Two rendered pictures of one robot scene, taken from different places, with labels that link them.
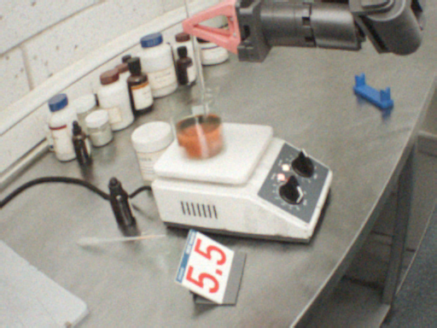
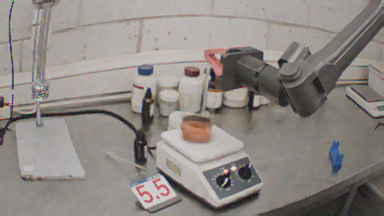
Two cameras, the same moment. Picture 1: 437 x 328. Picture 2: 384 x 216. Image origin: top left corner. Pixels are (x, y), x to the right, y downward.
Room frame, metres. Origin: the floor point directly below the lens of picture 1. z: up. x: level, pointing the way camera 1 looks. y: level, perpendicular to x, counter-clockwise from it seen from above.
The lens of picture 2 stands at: (-0.24, -0.32, 1.27)
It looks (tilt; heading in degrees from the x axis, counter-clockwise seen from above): 23 degrees down; 23
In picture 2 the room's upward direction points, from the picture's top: 6 degrees clockwise
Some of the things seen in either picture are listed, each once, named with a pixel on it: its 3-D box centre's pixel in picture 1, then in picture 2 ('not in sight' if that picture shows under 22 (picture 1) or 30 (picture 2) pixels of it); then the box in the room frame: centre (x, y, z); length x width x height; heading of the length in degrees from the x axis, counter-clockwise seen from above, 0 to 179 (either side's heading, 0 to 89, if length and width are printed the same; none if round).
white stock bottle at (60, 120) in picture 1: (63, 125); (143, 87); (0.81, 0.26, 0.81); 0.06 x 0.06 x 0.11
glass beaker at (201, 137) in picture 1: (199, 124); (197, 120); (0.57, 0.01, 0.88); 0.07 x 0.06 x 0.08; 34
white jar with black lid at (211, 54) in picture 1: (210, 46); not in sight; (1.12, -0.03, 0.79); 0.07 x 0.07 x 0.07
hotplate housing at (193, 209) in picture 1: (239, 180); (208, 165); (0.57, -0.02, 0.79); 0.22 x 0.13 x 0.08; 63
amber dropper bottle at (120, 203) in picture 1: (119, 199); (140, 143); (0.58, 0.14, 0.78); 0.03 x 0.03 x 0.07
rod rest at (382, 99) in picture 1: (372, 89); (337, 152); (0.82, -0.31, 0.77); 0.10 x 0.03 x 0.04; 21
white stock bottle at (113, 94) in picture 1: (113, 98); (190, 89); (0.88, 0.17, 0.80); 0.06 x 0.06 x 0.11
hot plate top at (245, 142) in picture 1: (214, 149); (203, 141); (0.58, 0.00, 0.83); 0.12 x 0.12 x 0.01; 63
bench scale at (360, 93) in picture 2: not in sight; (370, 99); (1.40, -0.44, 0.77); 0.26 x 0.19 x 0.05; 47
